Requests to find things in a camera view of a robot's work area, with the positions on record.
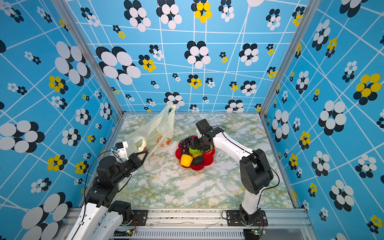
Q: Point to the corner aluminium post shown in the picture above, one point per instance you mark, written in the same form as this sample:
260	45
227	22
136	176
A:
310	11
64	12

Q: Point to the right corner aluminium post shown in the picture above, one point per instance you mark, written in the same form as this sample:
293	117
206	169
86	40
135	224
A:
310	11

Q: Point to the dark avocado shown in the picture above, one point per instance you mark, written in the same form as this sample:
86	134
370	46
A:
197	161

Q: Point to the red flower-shaped plate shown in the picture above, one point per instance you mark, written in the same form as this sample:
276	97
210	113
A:
208	160

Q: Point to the left corner aluminium post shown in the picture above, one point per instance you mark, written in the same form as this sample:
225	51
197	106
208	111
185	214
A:
64	12

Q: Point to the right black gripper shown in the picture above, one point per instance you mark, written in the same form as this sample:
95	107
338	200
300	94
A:
195	145

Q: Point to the yellow bell pepper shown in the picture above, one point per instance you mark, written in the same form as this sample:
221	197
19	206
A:
186	160

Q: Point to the yellowish plastic bag orange print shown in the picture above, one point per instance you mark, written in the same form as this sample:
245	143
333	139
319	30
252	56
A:
154	134

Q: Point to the aluminium front rail frame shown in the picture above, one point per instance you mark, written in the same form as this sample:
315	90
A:
208	224

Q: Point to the green bumpy fruit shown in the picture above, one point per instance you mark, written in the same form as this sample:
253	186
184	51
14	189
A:
195	152

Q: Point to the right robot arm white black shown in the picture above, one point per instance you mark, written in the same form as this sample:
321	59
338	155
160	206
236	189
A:
255	170

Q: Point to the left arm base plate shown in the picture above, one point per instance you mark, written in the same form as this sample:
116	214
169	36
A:
135	218

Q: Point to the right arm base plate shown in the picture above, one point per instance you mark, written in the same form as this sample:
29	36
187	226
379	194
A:
237	218

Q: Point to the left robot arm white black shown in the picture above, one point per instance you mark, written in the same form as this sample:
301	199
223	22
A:
100	216

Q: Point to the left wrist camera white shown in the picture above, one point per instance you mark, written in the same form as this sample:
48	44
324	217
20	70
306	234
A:
122	150

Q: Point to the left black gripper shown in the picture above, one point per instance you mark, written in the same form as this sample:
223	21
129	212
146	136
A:
135	161

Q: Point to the dark purple grapes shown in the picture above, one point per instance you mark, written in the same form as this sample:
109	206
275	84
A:
185	145

